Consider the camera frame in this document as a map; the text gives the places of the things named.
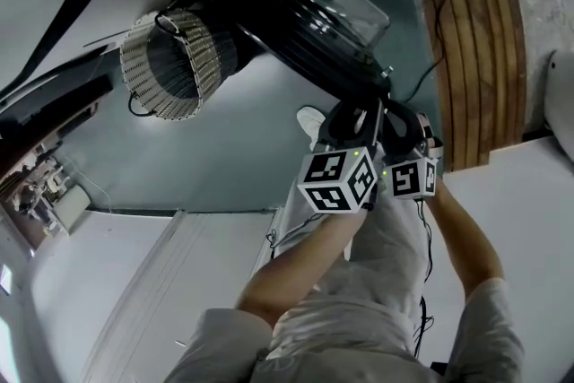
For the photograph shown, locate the person's right forearm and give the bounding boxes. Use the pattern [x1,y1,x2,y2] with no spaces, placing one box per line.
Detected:
[421,178,507,302]

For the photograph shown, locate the person's white shirt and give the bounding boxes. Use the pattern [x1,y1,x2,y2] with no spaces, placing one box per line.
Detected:
[164,276,526,383]

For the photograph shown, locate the person's light trousers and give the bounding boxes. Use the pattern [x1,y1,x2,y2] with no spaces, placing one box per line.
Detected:
[272,143,432,316]

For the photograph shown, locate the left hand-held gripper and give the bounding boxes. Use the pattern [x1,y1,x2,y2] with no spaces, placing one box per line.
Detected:
[297,99,382,214]

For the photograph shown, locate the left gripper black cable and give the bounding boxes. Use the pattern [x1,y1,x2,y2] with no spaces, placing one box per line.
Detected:
[265,212,325,259]

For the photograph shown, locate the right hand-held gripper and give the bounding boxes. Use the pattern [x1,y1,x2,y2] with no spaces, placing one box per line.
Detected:
[381,100,444,200]

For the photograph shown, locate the black floor cable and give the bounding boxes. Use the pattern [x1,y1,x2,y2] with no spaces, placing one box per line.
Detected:
[403,0,450,103]

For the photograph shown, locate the person's left forearm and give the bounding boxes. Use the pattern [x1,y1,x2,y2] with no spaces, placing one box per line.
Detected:
[236,205,374,329]

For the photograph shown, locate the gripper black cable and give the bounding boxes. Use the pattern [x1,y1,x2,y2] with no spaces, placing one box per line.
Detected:
[411,196,437,361]
[265,212,325,259]

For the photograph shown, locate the wooden slatted board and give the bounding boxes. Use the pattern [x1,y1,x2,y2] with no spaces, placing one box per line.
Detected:
[397,0,527,173]

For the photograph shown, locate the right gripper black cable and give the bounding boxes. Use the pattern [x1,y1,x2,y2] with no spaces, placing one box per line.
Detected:
[411,196,437,361]

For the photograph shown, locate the person's left white shoe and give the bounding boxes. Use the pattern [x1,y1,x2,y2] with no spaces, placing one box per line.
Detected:
[297,104,327,150]

